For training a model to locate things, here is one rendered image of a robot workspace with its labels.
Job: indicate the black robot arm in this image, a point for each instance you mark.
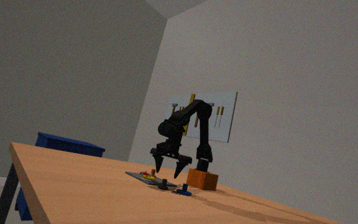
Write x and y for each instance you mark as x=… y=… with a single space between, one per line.
x=173 y=129

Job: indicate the blue gear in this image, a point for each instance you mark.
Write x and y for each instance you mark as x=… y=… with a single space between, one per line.
x=184 y=190

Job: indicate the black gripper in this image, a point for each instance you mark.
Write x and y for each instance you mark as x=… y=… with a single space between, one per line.
x=183 y=160

